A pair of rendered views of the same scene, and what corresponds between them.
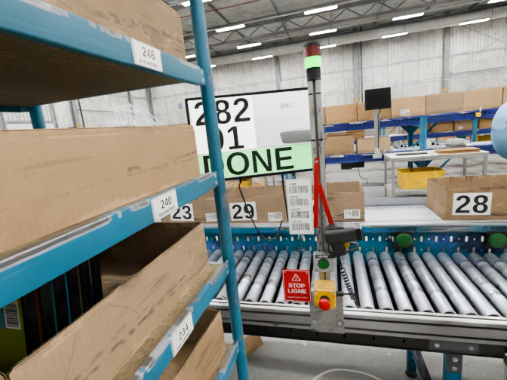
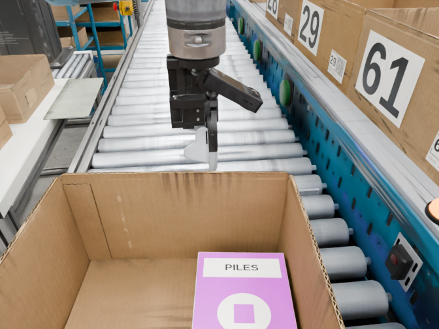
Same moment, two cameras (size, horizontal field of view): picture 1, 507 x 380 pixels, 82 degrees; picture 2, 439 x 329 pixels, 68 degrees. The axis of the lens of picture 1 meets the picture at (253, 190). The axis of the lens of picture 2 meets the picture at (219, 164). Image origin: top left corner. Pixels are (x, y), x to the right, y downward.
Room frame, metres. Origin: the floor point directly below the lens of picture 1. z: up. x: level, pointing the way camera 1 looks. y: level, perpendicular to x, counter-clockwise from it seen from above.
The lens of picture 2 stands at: (0.68, -2.18, 1.16)
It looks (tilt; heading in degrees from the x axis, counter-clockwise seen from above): 35 degrees down; 69
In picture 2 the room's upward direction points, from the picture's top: straight up
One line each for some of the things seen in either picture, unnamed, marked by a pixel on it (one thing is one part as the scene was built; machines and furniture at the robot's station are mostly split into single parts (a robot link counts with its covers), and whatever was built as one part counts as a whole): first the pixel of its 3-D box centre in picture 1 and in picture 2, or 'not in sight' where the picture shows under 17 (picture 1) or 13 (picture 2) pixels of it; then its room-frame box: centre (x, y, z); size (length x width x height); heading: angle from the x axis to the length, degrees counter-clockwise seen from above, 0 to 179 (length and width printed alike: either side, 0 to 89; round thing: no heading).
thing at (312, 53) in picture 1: (312, 57); not in sight; (0.97, -0.23, 1.62); 0.05 x 0.05 x 0.06
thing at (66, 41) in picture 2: not in sight; (49, 40); (0.45, 0.31, 0.59); 0.40 x 0.30 x 0.10; 162
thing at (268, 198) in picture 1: (259, 203); not in sight; (1.78, -0.03, 0.96); 0.39 x 0.29 x 0.17; 74
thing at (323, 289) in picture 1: (336, 295); (125, 8); (0.90, -0.24, 0.84); 0.15 x 0.09 x 0.07; 74
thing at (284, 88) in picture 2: not in sight; (283, 93); (1.14, -1.47, 0.81); 0.07 x 0.01 x 0.07; 74
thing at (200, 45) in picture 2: not in sight; (197, 40); (0.84, -1.68, 1.02); 0.10 x 0.09 x 0.05; 74
